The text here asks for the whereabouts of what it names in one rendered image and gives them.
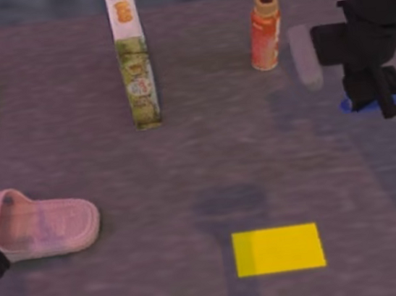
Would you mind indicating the yellow square sheet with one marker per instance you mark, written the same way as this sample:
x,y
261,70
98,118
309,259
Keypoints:
x,y
279,249

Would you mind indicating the grey rectangular block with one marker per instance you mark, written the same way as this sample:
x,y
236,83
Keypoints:
x,y
304,55

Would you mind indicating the orange bottle with brown cap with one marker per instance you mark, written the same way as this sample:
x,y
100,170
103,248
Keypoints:
x,y
265,37

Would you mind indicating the tall printed carton box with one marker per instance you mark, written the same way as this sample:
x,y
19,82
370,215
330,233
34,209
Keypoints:
x,y
133,61

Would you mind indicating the pink rubber slipper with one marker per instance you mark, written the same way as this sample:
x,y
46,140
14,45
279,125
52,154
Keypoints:
x,y
47,226

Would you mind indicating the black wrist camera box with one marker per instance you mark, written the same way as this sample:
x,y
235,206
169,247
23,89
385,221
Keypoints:
x,y
330,44

